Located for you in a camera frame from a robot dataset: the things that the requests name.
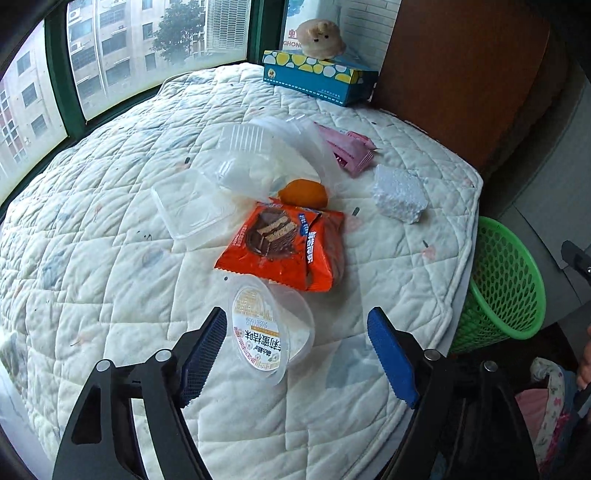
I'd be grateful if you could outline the blue yellow tissue box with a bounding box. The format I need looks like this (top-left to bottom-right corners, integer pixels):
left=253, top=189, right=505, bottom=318
left=263, top=50, right=379, bottom=106

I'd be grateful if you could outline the pink plastic wrapper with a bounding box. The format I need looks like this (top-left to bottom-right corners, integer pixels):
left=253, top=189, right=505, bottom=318
left=315, top=123, right=378, bottom=178

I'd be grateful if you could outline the orange wafer snack bag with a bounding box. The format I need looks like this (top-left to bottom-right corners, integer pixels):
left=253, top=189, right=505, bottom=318
left=214, top=203, right=345, bottom=292

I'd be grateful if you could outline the white quilted mattress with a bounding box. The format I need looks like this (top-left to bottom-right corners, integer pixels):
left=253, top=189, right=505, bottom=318
left=1, top=63, right=483, bottom=479

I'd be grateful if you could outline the clear rectangular plastic box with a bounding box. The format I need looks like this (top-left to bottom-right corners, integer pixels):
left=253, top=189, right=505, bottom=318
left=151, top=169, right=235, bottom=250

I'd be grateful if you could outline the clear pudding cup with label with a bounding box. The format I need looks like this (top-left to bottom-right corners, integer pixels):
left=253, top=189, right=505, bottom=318
left=226, top=275, right=315, bottom=385

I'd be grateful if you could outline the brown wooden cabinet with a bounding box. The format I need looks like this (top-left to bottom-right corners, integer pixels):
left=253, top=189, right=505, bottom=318
left=372, top=1, right=572, bottom=174

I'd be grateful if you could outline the floral fabric pile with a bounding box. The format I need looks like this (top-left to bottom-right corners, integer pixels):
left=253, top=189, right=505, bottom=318
left=516, top=357, right=590, bottom=479

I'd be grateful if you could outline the white foam block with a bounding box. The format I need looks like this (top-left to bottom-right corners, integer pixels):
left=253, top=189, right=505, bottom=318
left=372, top=164, right=429, bottom=224

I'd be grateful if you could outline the green window frame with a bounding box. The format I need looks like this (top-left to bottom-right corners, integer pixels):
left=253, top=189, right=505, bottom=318
left=1, top=1, right=287, bottom=207

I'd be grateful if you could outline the clear round plastic container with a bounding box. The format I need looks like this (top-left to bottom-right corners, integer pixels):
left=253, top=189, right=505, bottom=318
left=194, top=116, right=342, bottom=201

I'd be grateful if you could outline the green plastic trash basket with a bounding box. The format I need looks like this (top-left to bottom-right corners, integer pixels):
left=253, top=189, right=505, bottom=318
left=451, top=216, right=546, bottom=354

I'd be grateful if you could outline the beige plush toy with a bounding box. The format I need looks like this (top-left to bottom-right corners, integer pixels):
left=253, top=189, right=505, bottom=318
left=296, top=19, right=346, bottom=60

